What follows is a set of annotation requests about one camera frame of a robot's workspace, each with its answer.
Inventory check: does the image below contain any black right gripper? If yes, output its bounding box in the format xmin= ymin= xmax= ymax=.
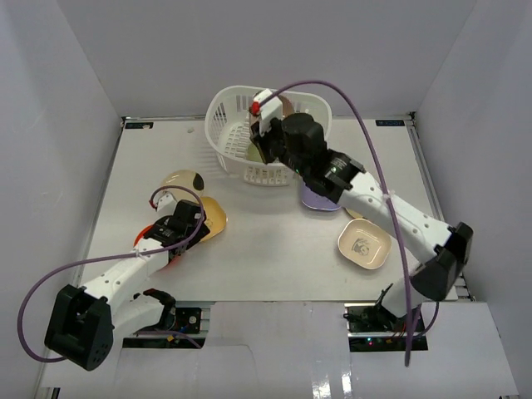
xmin=251 ymin=116 xmax=308 ymax=178

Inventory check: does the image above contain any green square panda plate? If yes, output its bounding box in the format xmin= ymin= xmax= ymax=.
xmin=245 ymin=143 xmax=263 ymax=163

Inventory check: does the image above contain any yellow square plate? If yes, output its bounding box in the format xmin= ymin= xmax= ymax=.
xmin=200 ymin=196 xmax=228 ymax=242

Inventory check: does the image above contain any brown square panda plate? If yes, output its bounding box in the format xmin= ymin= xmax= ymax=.
xmin=248 ymin=90 xmax=294 ymax=134

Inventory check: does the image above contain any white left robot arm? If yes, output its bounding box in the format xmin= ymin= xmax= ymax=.
xmin=44 ymin=199 xmax=209 ymax=371

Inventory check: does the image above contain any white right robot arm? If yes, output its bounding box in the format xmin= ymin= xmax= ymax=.
xmin=250 ymin=113 xmax=473 ymax=332

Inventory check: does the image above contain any white plastic dish bin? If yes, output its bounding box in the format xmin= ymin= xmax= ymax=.
xmin=204 ymin=85 xmax=333 ymax=188

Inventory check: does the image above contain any beige round plate black spot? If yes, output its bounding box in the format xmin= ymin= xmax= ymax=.
xmin=160 ymin=170 xmax=204 ymax=201

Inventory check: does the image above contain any purple square panda plate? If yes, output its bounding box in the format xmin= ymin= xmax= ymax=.
xmin=299 ymin=183 xmax=340 ymax=212

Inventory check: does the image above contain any beige round floral plate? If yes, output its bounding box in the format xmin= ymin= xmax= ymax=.
xmin=345 ymin=208 xmax=364 ymax=219

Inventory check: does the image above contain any orange round plate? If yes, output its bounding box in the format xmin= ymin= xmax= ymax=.
xmin=132 ymin=224 xmax=184 ymax=273

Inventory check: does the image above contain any cream square panda plate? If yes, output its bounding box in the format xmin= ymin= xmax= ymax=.
xmin=337 ymin=219 xmax=392 ymax=270

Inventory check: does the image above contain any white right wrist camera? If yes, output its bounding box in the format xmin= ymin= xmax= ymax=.
xmin=249 ymin=89 xmax=283 ymax=135

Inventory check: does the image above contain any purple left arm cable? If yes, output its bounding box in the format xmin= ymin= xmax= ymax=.
xmin=17 ymin=186 xmax=207 ymax=363

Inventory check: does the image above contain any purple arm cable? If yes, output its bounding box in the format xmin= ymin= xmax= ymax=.
xmin=261 ymin=79 xmax=441 ymax=367
xmin=17 ymin=186 xmax=207 ymax=363

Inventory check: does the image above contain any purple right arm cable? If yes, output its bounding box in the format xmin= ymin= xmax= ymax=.
xmin=261 ymin=79 xmax=441 ymax=367

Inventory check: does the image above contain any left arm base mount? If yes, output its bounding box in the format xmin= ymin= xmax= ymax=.
xmin=138 ymin=307 xmax=204 ymax=349

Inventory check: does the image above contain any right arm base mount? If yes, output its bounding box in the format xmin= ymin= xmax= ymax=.
xmin=343 ymin=286 xmax=407 ymax=353

